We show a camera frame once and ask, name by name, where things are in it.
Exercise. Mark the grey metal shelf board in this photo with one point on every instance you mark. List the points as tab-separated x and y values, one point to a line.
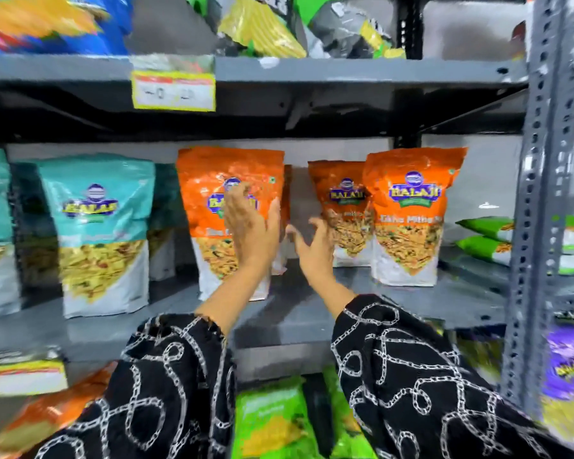
296	315
315	71

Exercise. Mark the person's left thumb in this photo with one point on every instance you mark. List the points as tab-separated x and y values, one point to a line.
274	215

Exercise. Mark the grey snack packet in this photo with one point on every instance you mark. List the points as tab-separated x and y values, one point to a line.
344	28

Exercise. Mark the blue snack packet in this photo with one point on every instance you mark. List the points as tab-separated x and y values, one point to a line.
52	23

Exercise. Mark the bright green snack packet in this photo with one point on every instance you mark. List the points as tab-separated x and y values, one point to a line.
349	430
272	420

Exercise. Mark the purple snack packet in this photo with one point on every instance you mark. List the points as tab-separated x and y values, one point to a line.
567	377

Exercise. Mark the green and white snack packet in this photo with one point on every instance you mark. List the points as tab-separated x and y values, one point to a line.
488	250
492	227

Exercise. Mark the person's right thumb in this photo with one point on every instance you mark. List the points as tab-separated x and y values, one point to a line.
295	235

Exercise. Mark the yellow ridged snack packet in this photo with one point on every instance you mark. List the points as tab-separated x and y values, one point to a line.
263	28

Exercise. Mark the person's left forearm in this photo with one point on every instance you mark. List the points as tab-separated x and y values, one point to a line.
172	387

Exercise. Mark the grey perforated rack upright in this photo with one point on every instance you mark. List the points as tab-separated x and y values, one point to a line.
540	186

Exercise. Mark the yellow price label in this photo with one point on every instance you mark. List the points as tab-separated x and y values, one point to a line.
26	377
172	90

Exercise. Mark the person's left hand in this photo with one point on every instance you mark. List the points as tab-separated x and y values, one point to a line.
251	234

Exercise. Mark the orange and white snack packet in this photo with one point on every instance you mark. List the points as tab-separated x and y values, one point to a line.
48	415

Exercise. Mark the person's right forearm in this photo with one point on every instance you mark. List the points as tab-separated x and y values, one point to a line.
411	377

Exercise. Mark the person's right hand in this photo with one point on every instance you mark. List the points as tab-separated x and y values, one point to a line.
318	258

